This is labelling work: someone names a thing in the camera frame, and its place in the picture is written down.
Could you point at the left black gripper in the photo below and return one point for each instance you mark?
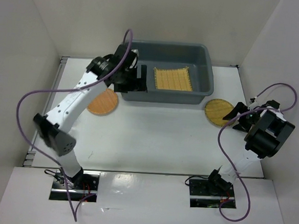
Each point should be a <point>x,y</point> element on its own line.
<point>137,84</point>

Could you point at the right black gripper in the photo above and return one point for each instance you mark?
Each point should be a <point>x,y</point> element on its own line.
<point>240,107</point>

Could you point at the yellow round woven coaster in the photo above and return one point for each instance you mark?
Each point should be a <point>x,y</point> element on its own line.
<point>216,109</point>

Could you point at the square bamboo mat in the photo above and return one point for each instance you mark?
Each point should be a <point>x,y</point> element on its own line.
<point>173,79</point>

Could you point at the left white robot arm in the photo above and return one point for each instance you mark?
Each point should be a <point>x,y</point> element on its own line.
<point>54,126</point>

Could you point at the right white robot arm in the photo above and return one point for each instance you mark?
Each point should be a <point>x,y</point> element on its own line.
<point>266,131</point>

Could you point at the grey plastic bin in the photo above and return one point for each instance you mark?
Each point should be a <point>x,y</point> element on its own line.
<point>173,55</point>

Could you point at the orange round woven coaster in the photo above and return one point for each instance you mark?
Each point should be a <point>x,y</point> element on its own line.
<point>104,103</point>

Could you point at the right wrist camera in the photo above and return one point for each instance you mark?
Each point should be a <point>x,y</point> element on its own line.
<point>254,103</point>

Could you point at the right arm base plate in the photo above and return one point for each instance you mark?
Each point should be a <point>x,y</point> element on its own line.
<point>203,194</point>

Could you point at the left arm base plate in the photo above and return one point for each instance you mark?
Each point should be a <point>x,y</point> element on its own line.
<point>59,191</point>

